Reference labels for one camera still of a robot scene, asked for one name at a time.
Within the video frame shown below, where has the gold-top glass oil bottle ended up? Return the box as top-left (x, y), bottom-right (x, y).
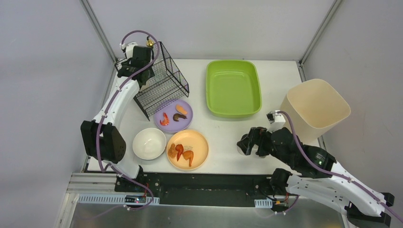
top-left (146, 36), bottom-right (155, 48)

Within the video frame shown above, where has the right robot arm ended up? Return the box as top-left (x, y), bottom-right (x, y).
top-left (236, 127), bottom-right (394, 228)

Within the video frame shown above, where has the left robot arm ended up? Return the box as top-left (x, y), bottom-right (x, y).
top-left (80, 43), bottom-right (161, 179)

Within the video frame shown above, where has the beige waste bin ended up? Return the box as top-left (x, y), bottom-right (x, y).
top-left (280, 79), bottom-right (351, 144)

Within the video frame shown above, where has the green plastic tub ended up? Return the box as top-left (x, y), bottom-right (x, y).
top-left (206, 59), bottom-right (262, 118)

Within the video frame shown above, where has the orange toy bread piece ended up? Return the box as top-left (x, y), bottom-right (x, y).
top-left (175, 104), bottom-right (188, 115)

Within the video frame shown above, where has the orange plate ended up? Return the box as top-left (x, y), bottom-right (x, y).
top-left (166, 130), bottom-right (209, 171)

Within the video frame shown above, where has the toy shrimp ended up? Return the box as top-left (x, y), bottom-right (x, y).
top-left (160, 112), bottom-right (170, 126)

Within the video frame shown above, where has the purple plate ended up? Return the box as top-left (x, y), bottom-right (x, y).
top-left (154, 99), bottom-right (193, 133)

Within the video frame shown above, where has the orange toy drumstick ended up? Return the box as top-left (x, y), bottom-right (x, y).
top-left (182, 150), bottom-right (194, 167)

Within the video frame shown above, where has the red toy chicken wing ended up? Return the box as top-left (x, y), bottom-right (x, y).
top-left (175, 144), bottom-right (184, 161)

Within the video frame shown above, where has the white floral bowl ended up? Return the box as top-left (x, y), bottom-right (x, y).
top-left (132, 128), bottom-right (167, 160)

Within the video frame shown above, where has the fried toy nugget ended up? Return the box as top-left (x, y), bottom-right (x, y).
top-left (167, 143), bottom-right (178, 158)

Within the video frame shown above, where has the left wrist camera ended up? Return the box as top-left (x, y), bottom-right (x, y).
top-left (120, 42), bottom-right (138, 59)

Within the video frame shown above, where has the black wire rack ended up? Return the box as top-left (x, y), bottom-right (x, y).
top-left (133, 41), bottom-right (190, 119)

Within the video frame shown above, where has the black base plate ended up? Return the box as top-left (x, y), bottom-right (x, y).
top-left (115, 172), bottom-right (286, 207)

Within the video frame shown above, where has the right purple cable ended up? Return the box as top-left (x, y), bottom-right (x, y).
top-left (255, 111), bottom-right (403, 221)

